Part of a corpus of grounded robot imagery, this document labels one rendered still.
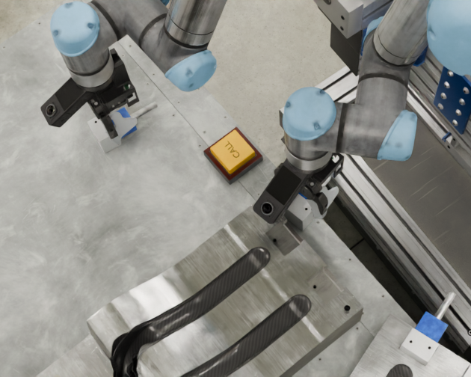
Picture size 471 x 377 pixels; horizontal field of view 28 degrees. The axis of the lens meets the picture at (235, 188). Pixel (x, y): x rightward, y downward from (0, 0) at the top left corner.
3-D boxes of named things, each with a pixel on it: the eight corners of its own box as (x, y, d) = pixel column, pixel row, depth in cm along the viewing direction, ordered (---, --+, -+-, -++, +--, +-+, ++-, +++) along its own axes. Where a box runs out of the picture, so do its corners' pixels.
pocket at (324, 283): (325, 270, 161) (326, 264, 158) (345, 293, 160) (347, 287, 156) (305, 286, 160) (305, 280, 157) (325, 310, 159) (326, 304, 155)
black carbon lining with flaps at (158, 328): (259, 244, 162) (257, 225, 153) (320, 314, 157) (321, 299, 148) (96, 370, 156) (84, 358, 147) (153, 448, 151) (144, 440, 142)
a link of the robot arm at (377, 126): (422, 81, 137) (348, 72, 138) (413, 151, 133) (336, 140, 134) (416, 106, 144) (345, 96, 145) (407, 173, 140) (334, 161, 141)
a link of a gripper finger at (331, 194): (349, 206, 166) (338, 177, 159) (327, 230, 165) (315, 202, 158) (336, 197, 168) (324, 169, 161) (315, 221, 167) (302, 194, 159)
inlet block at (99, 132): (152, 100, 182) (147, 87, 177) (164, 120, 180) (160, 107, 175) (93, 134, 180) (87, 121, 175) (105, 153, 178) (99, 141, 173)
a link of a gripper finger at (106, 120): (121, 140, 169) (105, 108, 162) (114, 144, 168) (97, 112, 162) (111, 124, 172) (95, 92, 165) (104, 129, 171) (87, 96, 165)
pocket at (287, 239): (285, 224, 165) (285, 218, 161) (305, 247, 163) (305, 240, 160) (265, 240, 164) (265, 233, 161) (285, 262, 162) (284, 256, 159)
